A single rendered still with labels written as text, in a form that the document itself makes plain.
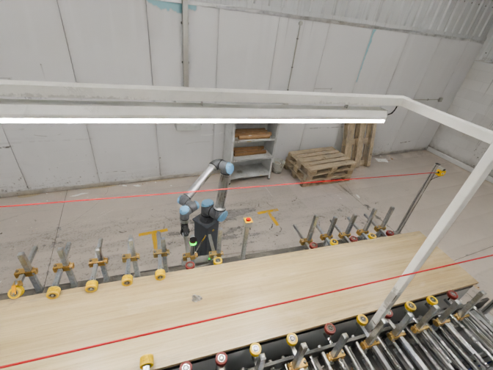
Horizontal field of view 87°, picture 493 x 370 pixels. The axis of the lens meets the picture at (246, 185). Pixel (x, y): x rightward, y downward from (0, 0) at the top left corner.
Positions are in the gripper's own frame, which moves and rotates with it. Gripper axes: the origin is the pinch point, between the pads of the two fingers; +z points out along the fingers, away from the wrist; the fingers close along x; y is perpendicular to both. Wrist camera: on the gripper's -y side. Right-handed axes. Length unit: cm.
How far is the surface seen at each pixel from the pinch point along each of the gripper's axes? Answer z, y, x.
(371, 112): -154, -64, -112
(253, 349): -8, -121, -33
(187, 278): -8, -55, 4
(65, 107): -155, -64, 56
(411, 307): -8, -123, -173
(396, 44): -176, 287, -451
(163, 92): -162, -63, 14
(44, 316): -8, -66, 102
